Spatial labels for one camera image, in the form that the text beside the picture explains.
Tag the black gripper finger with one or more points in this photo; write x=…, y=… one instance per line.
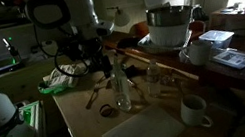
x=106, y=67
x=96, y=65

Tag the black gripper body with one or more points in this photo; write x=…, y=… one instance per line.
x=87, y=49

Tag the clear glass pump bottle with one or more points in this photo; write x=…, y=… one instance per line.
x=121, y=89

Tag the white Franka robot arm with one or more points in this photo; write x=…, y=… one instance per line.
x=77, y=5

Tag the crumpled white cloth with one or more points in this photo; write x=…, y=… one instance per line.
x=59, y=79

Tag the long wooden stick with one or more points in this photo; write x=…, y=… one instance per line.
x=151, y=60

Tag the white ribbed bowl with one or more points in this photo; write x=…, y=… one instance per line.
x=168, y=35

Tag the black stand with green light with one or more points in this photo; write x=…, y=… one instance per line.
x=12, y=50

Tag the white paper towel sheet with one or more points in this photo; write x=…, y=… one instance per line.
x=144, y=133

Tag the stainless steel mixing bowl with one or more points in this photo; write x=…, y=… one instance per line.
x=169, y=15

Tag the large white mug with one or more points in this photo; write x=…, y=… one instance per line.
x=198, y=53

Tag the orange chair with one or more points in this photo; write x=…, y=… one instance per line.
x=197, y=27

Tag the clear plastic lidded container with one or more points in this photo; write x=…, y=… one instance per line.
x=217, y=38

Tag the flat printed booklet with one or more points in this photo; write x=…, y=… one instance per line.
x=234, y=58

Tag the wooden desk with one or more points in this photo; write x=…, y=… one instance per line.
x=238, y=16

